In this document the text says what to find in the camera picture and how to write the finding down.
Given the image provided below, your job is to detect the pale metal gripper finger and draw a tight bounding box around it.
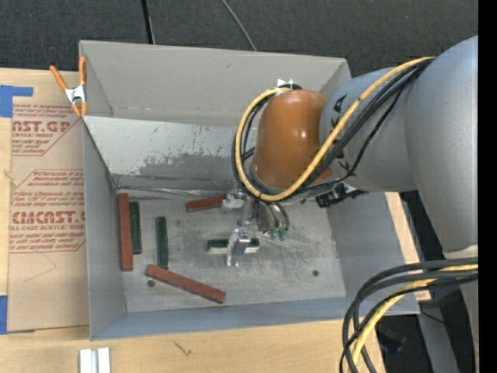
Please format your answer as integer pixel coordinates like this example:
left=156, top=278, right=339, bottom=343
left=226, top=228, right=252, bottom=268
left=221, top=191, right=249, bottom=211

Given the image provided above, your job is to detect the dark green flat block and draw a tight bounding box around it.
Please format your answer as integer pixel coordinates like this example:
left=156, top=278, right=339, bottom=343
left=205, top=238, right=261, bottom=256
left=155, top=216, right=171, bottom=270
left=129, top=201, right=144, bottom=256

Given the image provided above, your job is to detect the red-brown flat block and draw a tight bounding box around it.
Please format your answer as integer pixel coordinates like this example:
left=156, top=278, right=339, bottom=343
left=117, top=192, right=134, bottom=272
left=144, top=263, right=228, bottom=305
left=185, top=194, right=228, bottom=214

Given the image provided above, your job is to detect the grey metal bin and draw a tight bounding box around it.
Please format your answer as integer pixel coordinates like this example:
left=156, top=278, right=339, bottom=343
left=78, top=40, right=421, bottom=342

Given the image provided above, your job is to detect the brown cardboard board, red print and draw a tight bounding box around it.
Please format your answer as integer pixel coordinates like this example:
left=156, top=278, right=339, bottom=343
left=0, top=67, right=91, bottom=334

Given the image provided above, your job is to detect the black cylinder on white bracket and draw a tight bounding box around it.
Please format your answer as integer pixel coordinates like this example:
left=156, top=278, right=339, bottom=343
left=315, top=182, right=368, bottom=209

